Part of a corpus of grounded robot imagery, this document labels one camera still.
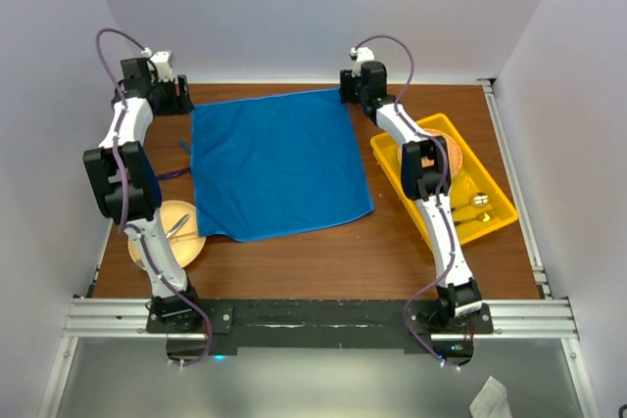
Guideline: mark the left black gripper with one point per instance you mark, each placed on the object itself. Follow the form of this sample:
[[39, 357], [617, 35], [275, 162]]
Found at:
[[180, 104]]

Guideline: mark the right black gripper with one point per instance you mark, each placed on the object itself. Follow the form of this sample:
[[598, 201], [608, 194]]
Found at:
[[347, 78]]

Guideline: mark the blue cloth napkin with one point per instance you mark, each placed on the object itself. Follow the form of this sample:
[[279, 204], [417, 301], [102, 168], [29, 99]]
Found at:
[[276, 165]]

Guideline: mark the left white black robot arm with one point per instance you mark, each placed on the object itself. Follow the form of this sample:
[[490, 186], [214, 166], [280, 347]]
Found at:
[[127, 190]]

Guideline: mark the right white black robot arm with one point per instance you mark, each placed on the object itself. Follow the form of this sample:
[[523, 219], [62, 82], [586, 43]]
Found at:
[[425, 180]]

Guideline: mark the purple plastic knife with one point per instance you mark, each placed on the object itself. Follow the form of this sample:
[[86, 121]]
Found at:
[[174, 174]]

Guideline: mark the silver tongs on plate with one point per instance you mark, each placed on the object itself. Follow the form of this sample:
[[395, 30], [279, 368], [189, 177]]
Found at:
[[177, 226]]

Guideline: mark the orange woven coaster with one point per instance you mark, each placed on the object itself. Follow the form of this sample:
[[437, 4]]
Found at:
[[455, 157]]

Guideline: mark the tan round plate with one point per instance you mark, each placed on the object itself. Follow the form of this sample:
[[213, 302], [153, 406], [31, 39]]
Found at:
[[186, 243]]

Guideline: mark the gold spoon in tray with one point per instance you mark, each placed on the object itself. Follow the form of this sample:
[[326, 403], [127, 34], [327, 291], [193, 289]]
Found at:
[[478, 200]]

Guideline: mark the yellow plastic tray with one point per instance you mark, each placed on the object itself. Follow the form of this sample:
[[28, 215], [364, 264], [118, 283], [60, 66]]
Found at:
[[473, 178]]

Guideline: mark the gold fork in tray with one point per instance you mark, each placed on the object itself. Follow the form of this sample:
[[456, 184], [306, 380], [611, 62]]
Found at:
[[481, 217]]

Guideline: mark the aluminium right rail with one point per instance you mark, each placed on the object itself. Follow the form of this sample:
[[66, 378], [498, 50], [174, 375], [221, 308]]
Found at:
[[538, 268]]

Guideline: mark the aluminium rail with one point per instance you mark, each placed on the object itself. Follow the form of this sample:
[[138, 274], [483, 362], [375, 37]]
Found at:
[[127, 318], [538, 268]]

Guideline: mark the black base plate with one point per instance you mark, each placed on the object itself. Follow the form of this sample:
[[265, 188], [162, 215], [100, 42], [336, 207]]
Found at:
[[224, 327]]

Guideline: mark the aluminium front rail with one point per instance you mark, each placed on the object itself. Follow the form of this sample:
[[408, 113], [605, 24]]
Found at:
[[127, 318]]

